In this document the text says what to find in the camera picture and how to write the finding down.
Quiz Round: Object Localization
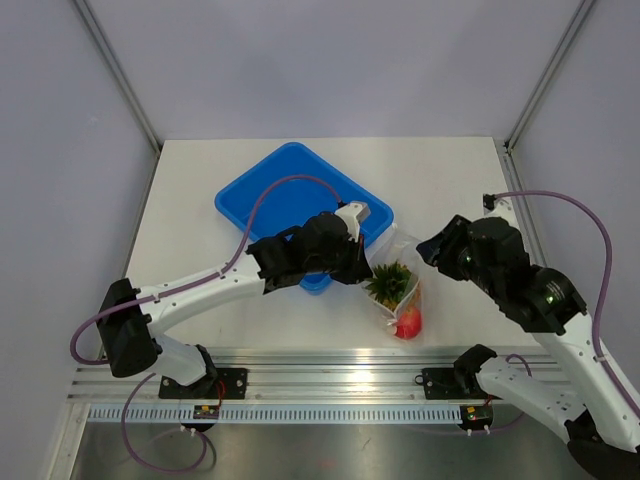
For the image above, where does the right aluminium frame post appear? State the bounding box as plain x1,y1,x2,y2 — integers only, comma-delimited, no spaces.
503,0,598,154

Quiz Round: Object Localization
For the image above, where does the red toy apple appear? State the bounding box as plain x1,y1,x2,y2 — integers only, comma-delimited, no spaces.
395,306,422,340

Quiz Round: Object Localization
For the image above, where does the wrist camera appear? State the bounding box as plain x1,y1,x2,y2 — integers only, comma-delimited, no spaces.
334,201,370,241
483,194,518,228

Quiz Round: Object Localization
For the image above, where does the left aluminium frame post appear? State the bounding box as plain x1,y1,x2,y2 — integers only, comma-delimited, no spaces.
69,0,163,158

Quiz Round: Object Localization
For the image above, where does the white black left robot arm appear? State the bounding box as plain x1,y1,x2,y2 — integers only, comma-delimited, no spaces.
97,202,372,398

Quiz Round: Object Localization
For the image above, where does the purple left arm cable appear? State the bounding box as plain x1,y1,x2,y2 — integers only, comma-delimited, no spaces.
68,173,346,473

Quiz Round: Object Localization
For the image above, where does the aluminium frame post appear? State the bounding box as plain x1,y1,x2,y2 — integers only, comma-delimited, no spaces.
69,0,163,158
503,0,598,154

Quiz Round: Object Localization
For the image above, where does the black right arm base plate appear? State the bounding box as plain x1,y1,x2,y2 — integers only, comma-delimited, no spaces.
414,367,495,401

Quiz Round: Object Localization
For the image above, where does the clear zip top bag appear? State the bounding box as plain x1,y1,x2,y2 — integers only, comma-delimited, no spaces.
362,224,423,341

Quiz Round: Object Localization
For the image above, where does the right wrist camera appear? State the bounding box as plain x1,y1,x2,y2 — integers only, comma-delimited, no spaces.
483,194,518,228

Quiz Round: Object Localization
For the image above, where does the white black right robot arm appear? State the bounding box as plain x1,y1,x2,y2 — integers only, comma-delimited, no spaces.
416,216,639,479

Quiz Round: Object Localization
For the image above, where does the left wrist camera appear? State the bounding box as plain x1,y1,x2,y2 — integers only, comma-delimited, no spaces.
334,201,370,241

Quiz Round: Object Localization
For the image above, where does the aluminium table edge rail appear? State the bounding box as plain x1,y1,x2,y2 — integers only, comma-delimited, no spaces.
67,349,571,404

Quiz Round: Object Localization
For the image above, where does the orange toy pineapple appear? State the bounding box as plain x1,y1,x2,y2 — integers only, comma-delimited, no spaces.
365,261,412,311

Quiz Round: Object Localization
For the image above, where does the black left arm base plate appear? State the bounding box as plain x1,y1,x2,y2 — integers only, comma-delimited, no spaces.
158,367,249,400

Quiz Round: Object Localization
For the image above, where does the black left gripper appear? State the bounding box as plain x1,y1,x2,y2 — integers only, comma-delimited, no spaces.
305,231,373,285

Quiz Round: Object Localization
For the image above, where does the blue plastic tray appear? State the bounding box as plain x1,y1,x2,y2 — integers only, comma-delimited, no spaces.
214,142,394,294

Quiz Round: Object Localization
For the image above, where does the white slotted cable duct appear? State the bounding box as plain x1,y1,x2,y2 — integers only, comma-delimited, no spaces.
88,404,462,425

